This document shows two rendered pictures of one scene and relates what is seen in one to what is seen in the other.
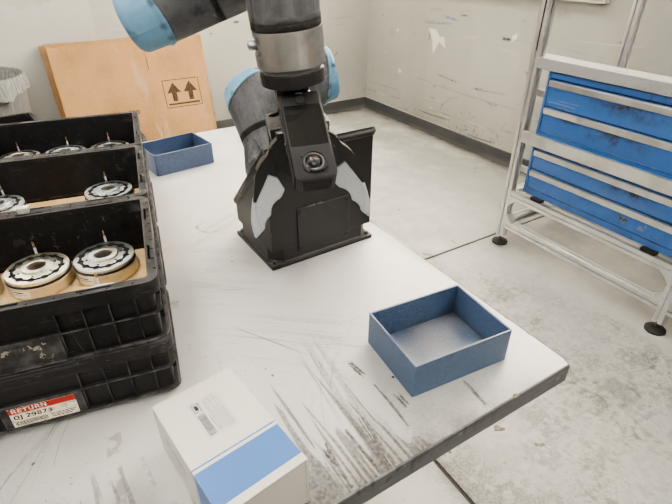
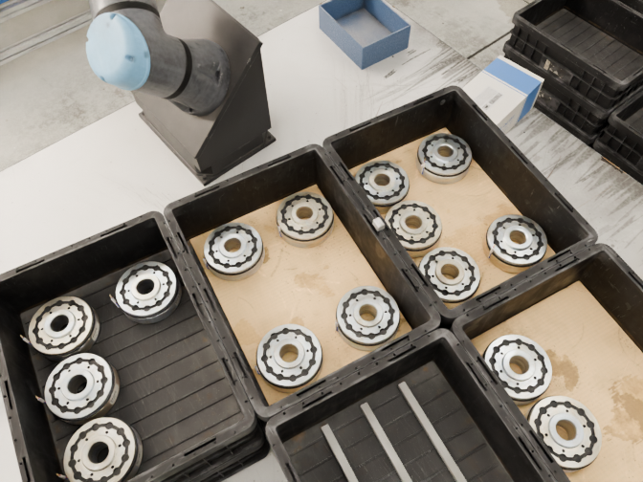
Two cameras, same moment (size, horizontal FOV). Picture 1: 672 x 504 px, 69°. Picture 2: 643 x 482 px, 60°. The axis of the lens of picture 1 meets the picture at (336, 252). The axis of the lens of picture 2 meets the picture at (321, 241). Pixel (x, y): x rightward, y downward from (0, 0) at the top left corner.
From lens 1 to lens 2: 141 cm
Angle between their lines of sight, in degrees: 66
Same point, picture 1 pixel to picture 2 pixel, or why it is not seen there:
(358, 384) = (404, 72)
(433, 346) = (361, 36)
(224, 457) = (512, 85)
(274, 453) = (502, 67)
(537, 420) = not seen: hidden behind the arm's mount
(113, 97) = not seen: outside the picture
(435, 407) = (412, 38)
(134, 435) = not seen: hidden behind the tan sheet
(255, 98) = (161, 35)
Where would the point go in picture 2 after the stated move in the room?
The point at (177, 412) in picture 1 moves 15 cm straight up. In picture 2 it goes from (492, 114) to (511, 59)
